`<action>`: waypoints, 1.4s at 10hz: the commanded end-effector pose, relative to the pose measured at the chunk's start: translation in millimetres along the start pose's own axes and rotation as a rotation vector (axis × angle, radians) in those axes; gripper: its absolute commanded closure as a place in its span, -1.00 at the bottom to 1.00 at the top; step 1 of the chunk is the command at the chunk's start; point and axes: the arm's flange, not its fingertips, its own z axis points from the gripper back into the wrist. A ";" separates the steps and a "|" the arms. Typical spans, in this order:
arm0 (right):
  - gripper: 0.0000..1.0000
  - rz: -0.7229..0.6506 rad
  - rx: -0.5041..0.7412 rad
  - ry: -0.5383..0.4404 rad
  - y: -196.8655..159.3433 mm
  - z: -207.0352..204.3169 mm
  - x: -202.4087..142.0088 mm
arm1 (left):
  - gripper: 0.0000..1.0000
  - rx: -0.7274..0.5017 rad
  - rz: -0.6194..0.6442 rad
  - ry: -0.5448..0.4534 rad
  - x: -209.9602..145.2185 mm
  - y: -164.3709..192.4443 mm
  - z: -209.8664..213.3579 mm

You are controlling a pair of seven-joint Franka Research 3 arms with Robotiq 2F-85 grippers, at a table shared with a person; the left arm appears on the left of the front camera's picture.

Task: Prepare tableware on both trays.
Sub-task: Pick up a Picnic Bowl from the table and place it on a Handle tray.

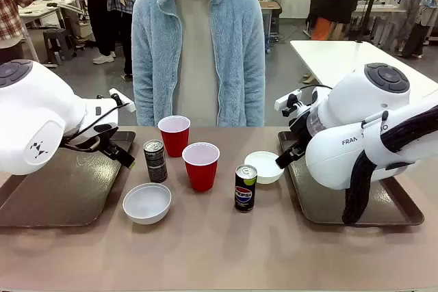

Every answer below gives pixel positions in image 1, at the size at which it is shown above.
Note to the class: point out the person in black trousers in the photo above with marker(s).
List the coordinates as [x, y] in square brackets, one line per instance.
[99, 15]

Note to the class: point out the dark step stool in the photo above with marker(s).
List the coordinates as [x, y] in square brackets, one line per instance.
[58, 44]

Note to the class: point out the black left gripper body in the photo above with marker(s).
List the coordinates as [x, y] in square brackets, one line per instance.
[106, 133]

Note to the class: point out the person in red plaid shirt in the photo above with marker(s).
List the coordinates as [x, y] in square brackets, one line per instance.
[12, 4]

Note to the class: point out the black Pepsi can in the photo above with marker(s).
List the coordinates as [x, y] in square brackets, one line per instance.
[245, 193]

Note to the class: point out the red plastic cup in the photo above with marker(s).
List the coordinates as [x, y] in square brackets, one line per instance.
[174, 138]
[201, 172]

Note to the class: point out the person in blue fleece jacket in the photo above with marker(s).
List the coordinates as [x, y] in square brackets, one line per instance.
[195, 59]

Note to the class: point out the white background table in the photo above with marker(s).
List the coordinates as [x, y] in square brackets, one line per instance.
[41, 10]

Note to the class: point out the black tripod pole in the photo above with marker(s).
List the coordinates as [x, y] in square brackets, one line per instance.
[369, 8]

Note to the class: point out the white plastic bowl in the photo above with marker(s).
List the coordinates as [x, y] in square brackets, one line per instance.
[147, 203]
[261, 167]

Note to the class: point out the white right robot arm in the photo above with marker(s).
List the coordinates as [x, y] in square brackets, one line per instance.
[345, 107]

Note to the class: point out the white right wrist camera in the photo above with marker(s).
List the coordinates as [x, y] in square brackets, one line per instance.
[285, 100]

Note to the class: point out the black grey drink can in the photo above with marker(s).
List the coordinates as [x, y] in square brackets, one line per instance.
[155, 165]

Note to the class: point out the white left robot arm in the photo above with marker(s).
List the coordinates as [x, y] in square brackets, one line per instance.
[34, 110]

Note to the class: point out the brown plastic tray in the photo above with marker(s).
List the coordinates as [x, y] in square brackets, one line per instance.
[318, 199]
[72, 189]

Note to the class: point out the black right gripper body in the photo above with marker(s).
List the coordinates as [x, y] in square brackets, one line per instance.
[301, 131]

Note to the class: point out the person in light blue shirt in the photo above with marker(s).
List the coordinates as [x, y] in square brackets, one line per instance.
[415, 8]

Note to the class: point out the large white table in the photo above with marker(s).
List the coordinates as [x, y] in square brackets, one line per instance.
[335, 63]

